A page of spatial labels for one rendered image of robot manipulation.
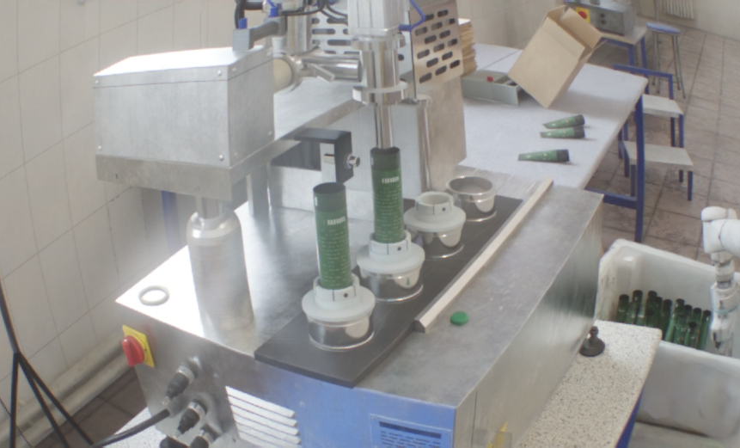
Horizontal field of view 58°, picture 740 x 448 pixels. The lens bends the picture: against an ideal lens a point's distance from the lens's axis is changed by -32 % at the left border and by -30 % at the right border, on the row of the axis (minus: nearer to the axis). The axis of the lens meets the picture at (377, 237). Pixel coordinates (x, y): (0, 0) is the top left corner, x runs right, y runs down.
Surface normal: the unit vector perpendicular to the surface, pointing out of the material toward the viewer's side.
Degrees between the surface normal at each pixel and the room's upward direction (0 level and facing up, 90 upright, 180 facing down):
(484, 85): 90
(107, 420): 0
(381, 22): 90
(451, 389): 0
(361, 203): 90
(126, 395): 0
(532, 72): 90
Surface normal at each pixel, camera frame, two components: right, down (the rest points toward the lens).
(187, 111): -0.48, 0.39
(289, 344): -0.05, -0.91
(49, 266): 0.88, 0.16
